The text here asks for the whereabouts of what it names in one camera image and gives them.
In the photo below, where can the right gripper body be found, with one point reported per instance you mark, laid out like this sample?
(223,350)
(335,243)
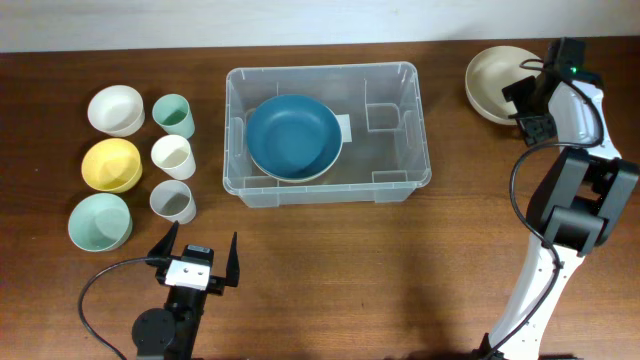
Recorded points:
(532,118)

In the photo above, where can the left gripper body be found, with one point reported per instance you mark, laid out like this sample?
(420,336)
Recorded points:
(215,285)

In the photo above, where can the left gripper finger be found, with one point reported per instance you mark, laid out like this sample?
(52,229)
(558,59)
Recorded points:
(233,267)
(160,254)

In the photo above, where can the beige bowl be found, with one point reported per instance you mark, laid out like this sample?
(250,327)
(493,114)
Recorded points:
(488,73)

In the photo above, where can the dark blue bowl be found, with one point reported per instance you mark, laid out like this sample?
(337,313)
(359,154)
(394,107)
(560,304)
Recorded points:
(292,121)

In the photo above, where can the cream bowl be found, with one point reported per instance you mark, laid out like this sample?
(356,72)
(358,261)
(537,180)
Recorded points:
(296,164)

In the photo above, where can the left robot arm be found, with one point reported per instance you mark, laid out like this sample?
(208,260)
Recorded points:
(170,332)

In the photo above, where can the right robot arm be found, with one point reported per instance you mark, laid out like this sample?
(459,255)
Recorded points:
(577,204)

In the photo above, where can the clear plastic storage container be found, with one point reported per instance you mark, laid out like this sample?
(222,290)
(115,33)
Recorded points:
(386,160)

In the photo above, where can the white label in container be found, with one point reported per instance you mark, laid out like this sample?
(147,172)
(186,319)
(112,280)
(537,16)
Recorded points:
(345,127)

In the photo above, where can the grey cup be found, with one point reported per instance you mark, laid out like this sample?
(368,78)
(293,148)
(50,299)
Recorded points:
(173,201)

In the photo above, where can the mint green small bowl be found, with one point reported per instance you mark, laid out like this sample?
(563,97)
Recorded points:
(101,222)

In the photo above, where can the cream white cup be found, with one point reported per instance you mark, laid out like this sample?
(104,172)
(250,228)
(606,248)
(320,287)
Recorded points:
(173,155)

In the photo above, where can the yellow small bowl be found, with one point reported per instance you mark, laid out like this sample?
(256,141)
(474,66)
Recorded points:
(112,165)

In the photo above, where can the mint green cup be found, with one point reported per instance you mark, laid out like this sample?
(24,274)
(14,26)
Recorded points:
(172,112)

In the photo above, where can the white small bowl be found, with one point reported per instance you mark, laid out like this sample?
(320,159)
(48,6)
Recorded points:
(117,110)

